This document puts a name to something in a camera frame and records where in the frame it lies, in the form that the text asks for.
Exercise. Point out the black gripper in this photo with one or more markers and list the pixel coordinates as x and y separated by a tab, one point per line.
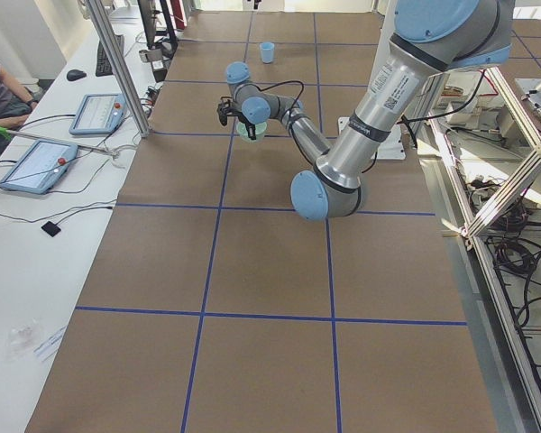
248	124

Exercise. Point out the light green ceramic bowl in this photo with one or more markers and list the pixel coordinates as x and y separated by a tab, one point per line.
261	130

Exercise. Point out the light blue plastic cup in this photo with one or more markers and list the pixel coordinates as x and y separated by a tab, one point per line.
267	51

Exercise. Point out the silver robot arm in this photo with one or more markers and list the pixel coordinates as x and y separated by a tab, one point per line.
429	38

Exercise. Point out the upper blue teach pendant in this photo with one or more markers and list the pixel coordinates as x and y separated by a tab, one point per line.
98	114

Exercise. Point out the blue teach pendant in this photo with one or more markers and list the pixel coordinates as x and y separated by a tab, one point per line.
40	168
98	114

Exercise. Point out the black keyboard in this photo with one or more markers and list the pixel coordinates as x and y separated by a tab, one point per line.
103	64

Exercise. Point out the black computer monitor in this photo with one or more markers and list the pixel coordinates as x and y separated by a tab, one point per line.
158	27

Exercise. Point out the black computer mouse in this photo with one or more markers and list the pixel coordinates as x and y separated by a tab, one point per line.
75	75

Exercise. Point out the lower blue teach pendant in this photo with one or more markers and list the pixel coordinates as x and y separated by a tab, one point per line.
40	168

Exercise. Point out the small black square pad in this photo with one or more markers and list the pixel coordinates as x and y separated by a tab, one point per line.
51	228

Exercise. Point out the seated person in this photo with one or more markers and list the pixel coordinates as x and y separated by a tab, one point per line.
16	101

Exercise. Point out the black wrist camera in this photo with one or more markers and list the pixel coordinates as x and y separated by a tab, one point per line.
225	109

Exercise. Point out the aluminium frame post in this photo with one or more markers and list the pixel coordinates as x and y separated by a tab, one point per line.
122	74

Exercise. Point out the green handled metal rod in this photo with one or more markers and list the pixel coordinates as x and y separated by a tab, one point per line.
7	133

